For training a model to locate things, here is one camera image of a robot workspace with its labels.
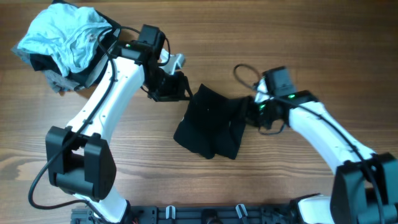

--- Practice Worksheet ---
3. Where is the black t-shirt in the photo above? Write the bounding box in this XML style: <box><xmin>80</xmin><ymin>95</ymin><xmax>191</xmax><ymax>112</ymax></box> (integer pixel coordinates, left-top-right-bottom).
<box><xmin>174</xmin><ymin>85</ymin><xmax>252</xmax><ymax>159</ymax></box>

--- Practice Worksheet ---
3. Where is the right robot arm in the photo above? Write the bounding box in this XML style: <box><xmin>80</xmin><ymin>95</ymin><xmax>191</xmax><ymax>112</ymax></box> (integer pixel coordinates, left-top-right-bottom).
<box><xmin>249</xmin><ymin>67</ymin><xmax>397</xmax><ymax>223</ymax></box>

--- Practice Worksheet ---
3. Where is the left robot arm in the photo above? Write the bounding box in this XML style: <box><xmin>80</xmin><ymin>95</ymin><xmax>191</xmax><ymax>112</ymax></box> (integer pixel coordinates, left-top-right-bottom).
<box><xmin>45</xmin><ymin>25</ymin><xmax>193</xmax><ymax>223</ymax></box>

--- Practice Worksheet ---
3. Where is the black folded garment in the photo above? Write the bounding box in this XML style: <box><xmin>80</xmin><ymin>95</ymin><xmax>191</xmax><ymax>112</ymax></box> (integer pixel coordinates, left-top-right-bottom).
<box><xmin>29</xmin><ymin>11</ymin><xmax>120</xmax><ymax>92</ymax></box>

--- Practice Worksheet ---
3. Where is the light blue garment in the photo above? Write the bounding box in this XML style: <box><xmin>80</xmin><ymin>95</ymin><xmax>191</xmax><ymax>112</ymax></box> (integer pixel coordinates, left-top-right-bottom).
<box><xmin>17</xmin><ymin>3</ymin><xmax>111</xmax><ymax>77</ymax></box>

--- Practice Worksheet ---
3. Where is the left black cable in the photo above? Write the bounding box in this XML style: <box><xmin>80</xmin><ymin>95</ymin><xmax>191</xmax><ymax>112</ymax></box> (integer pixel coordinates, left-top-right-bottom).
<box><xmin>27</xmin><ymin>26</ymin><xmax>172</xmax><ymax>224</ymax></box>

